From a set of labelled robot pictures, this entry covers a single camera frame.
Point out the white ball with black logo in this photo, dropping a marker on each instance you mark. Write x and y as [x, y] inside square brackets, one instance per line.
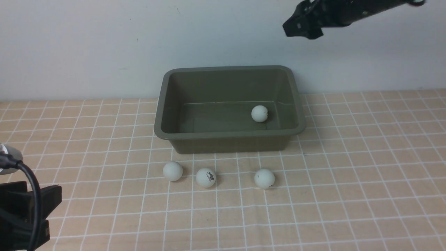
[205, 177]

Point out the white ball with small mark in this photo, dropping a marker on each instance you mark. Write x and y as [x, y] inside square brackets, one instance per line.
[264, 178]

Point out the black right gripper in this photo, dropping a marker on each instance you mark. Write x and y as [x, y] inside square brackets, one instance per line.
[311, 16]

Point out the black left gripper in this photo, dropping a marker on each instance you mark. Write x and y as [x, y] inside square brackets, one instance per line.
[17, 214]

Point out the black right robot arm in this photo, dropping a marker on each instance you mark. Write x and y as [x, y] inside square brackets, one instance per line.
[355, 10]

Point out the plain white ball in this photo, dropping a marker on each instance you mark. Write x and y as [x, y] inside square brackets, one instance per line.
[172, 171]
[260, 114]

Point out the olive green plastic bin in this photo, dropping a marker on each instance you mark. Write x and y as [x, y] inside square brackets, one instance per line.
[208, 109]

